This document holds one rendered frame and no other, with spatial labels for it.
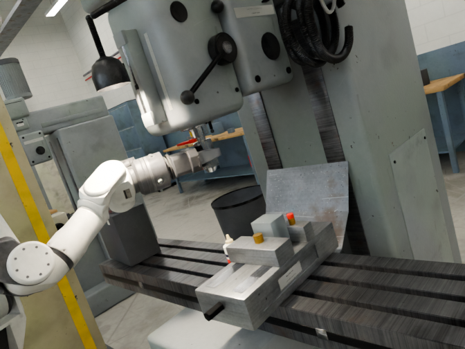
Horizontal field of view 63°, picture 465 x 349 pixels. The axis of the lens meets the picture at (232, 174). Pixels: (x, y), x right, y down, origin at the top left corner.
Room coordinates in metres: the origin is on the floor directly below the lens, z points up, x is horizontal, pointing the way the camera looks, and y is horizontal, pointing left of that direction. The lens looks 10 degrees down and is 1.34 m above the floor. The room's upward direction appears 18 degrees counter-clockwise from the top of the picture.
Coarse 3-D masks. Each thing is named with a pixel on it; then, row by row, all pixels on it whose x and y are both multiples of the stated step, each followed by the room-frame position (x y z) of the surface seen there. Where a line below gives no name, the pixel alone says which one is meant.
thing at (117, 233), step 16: (144, 208) 1.31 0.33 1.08; (112, 224) 1.27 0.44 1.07; (128, 224) 1.27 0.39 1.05; (144, 224) 1.30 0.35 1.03; (112, 240) 1.32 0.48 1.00; (128, 240) 1.26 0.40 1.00; (144, 240) 1.29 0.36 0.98; (112, 256) 1.39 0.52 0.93; (128, 256) 1.25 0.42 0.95; (144, 256) 1.28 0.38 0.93
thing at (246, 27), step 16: (224, 0) 0.95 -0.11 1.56; (240, 0) 0.97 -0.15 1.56; (256, 0) 1.01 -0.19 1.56; (272, 0) 1.06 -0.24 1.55; (224, 16) 0.95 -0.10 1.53; (240, 16) 0.96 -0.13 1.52; (256, 16) 1.00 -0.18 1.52; (272, 16) 1.04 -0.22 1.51; (224, 32) 0.96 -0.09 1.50; (240, 32) 0.95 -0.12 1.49; (256, 32) 0.99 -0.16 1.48; (272, 32) 1.03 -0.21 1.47; (240, 48) 0.95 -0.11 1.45; (256, 48) 0.98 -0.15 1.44; (272, 48) 1.01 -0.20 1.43; (240, 64) 0.95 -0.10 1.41; (256, 64) 0.97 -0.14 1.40; (272, 64) 1.01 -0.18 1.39; (288, 64) 1.05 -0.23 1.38; (240, 80) 0.96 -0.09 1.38; (256, 80) 0.95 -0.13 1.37; (272, 80) 1.00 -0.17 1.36; (288, 80) 1.05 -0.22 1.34
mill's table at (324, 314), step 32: (160, 256) 1.29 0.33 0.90; (192, 256) 1.16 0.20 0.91; (224, 256) 1.08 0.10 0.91; (352, 256) 0.83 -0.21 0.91; (128, 288) 1.26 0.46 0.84; (160, 288) 1.08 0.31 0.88; (192, 288) 0.95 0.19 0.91; (320, 288) 0.74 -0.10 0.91; (352, 288) 0.70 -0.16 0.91; (384, 288) 0.68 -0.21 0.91; (416, 288) 0.64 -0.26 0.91; (448, 288) 0.61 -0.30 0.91; (288, 320) 0.72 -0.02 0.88; (320, 320) 0.65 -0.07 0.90; (352, 320) 0.61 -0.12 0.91; (384, 320) 0.58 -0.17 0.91; (416, 320) 0.56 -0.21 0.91; (448, 320) 0.54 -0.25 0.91
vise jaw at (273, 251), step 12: (240, 240) 0.86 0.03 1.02; (252, 240) 0.84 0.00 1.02; (264, 240) 0.81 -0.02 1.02; (276, 240) 0.79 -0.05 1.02; (288, 240) 0.78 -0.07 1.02; (228, 252) 0.85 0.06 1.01; (240, 252) 0.82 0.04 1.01; (252, 252) 0.79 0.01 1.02; (264, 252) 0.77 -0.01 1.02; (276, 252) 0.75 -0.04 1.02; (288, 252) 0.77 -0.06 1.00; (252, 264) 0.80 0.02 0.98; (264, 264) 0.77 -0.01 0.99; (276, 264) 0.75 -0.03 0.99
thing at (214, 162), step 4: (208, 144) 0.94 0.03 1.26; (212, 144) 0.96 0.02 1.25; (196, 148) 0.95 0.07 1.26; (200, 148) 0.94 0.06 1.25; (204, 148) 0.94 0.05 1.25; (208, 148) 0.94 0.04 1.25; (212, 160) 0.94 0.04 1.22; (216, 160) 0.95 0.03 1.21; (204, 164) 0.94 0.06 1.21; (208, 164) 0.94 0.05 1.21; (212, 164) 0.94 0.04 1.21; (216, 164) 0.95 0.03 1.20; (204, 168) 0.94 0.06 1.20; (208, 168) 0.94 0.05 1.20
